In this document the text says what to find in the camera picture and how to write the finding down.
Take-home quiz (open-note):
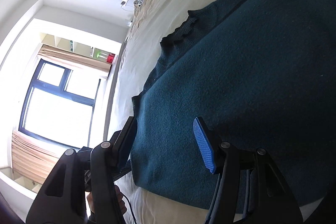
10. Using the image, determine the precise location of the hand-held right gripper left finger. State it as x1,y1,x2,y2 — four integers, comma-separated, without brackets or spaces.
26,116,138,224

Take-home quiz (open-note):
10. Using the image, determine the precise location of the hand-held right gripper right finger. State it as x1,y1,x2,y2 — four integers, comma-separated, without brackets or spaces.
193,116,303,224

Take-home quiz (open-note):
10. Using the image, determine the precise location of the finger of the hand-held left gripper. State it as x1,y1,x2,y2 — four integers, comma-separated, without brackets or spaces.
113,164,132,182

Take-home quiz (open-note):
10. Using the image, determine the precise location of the dark teal knit sweater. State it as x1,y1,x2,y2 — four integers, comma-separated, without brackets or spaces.
130,0,336,214

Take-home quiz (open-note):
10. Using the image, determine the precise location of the person's left hand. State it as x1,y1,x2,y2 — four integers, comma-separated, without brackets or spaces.
87,185,126,215

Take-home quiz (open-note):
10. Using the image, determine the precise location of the beige curtain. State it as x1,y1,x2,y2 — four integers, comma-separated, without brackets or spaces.
12,129,61,184
38,44,111,78

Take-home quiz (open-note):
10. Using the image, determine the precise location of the black framed window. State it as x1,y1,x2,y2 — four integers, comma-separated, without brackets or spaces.
19,58,102,150

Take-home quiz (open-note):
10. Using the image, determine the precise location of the green stool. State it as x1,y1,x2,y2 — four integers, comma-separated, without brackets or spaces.
93,48,108,61

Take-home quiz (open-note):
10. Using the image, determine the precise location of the bed with beige sheet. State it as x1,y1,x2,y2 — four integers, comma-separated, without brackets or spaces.
105,0,323,224

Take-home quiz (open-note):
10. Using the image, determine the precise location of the white shelf unit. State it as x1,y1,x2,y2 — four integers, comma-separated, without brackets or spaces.
39,32,116,64

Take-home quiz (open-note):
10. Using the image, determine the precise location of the black cable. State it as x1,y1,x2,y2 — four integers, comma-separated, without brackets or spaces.
123,194,138,224

